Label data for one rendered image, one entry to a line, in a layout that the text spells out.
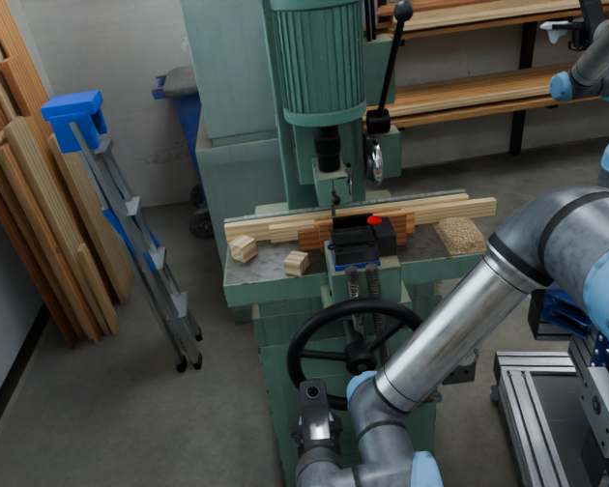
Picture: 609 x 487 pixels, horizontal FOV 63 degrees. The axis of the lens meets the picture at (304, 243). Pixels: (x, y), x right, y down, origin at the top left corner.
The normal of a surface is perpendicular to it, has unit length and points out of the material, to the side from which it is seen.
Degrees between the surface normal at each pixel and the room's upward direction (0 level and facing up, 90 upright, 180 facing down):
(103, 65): 90
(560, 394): 0
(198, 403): 0
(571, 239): 55
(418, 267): 90
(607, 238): 37
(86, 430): 0
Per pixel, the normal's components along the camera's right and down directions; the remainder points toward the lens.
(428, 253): -0.11, -0.85
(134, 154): 0.14, 0.51
